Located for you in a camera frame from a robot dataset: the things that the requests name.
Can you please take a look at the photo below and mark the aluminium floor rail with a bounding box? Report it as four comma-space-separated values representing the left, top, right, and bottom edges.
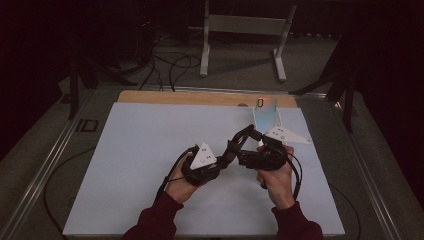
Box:
0, 89, 98, 240
143, 84, 328, 101
333, 99, 401, 240

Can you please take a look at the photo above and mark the white table mat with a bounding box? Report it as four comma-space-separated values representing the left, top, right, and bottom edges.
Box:
62, 102, 346, 238

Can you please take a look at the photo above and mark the white metal stand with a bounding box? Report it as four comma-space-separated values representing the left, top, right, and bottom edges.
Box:
199, 0, 298, 83

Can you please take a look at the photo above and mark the black floor cable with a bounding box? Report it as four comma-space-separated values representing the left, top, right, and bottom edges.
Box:
168, 54, 201, 93
43, 146, 98, 236

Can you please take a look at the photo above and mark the left hand-held gripper cable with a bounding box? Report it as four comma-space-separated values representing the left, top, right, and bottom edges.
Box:
154, 146, 199, 204

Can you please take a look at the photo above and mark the hand-held gripper cable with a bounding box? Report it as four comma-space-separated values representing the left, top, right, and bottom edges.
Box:
285, 154, 304, 201
154, 146, 199, 204

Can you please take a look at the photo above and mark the person's right hand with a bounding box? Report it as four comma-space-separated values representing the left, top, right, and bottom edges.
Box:
256, 144, 297, 211

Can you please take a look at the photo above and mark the white plastic tray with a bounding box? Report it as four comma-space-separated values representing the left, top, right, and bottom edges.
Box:
251, 105, 284, 138

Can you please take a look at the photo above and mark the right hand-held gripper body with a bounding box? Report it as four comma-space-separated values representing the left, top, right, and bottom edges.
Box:
246, 125, 313, 172

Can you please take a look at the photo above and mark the black tripod stand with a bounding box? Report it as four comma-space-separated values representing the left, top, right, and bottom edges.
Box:
68, 56, 138, 121
288, 29, 359, 134

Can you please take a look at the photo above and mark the right hand-held gripper cable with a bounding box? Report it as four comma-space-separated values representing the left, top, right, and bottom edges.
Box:
285, 154, 304, 201

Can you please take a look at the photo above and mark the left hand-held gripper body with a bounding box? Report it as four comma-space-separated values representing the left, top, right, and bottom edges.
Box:
184, 142, 234, 187

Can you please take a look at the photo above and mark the person's left hand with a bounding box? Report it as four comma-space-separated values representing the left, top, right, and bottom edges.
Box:
165, 151, 201, 204

